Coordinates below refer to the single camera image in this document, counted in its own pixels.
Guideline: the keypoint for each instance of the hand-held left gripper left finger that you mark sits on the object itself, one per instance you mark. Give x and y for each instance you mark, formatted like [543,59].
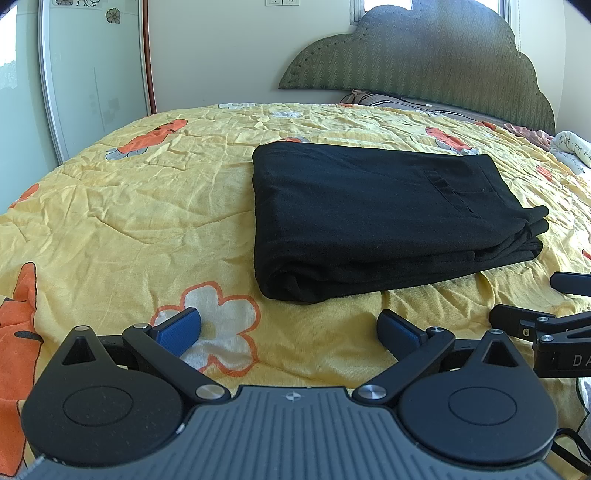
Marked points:
[178,331]

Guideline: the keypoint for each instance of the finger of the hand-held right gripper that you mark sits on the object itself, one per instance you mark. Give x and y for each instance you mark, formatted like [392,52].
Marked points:
[572,283]
[512,318]

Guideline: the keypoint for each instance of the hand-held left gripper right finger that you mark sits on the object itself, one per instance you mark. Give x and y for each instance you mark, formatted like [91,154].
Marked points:
[399,333]

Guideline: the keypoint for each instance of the black pants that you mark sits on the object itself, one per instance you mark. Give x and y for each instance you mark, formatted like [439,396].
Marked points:
[369,221]

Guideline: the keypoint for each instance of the yellow floral blanket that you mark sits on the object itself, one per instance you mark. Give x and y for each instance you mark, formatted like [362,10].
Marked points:
[138,207]

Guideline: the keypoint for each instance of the white printed cloth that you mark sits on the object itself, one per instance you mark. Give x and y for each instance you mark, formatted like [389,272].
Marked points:
[575,147]

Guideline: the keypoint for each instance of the pink cloth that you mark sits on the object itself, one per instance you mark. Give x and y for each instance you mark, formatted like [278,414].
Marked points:
[531,135]

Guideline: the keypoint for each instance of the grey pillow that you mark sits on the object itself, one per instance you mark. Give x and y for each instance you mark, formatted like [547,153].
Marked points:
[401,104]

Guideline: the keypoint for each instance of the green padded headboard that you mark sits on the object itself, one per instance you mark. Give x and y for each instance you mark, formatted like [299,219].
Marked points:
[415,55]

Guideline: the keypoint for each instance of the window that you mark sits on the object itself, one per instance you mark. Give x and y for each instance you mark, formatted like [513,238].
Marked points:
[358,10]

